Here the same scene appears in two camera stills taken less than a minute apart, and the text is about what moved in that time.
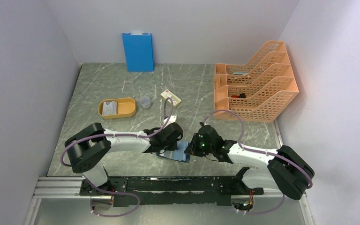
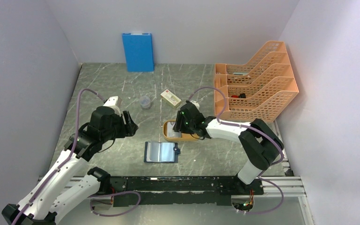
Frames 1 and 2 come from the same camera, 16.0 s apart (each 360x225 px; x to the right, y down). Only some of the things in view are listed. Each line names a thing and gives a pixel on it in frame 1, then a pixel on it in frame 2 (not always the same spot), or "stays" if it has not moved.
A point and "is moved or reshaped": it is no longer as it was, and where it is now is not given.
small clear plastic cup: [145, 101] stays
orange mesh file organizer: [258, 91] stays
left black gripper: [173, 147] to [130, 129]
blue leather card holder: [180, 154] is moved or reshaped
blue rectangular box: [138, 50] stays
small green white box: [176, 100] stays
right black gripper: [192, 148] to [179, 126]
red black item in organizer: [242, 95] stays
